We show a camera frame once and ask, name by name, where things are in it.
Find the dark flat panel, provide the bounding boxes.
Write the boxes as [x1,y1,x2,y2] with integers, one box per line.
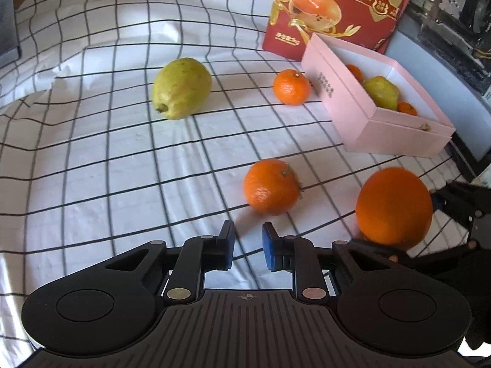
[0,0,21,67]

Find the large green guava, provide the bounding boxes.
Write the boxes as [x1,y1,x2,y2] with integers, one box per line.
[152,58,212,120]

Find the white checked cloth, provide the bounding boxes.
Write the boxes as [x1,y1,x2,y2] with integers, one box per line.
[0,0,491,353]

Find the large orange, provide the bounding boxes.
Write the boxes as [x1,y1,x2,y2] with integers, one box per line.
[355,167,433,251]

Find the pink cardboard box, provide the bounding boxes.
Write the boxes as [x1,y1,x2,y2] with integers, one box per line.
[301,33,456,158]

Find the open computer case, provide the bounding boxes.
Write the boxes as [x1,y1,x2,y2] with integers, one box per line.
[385,0,491,185]

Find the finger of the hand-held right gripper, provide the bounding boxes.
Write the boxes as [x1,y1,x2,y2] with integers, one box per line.
[348,239,470,274]
[429,181,491,251]

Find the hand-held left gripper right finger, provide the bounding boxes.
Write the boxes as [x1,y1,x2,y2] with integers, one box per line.
[262,222,384,303]

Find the small green guava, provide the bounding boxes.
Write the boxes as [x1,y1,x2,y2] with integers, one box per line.
[362,77,400,110]

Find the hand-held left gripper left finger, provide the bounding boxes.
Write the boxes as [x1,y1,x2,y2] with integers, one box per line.
[103,220,235,303]

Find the red printed carton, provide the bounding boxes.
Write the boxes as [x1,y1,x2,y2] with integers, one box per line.
[263,0,423,62]

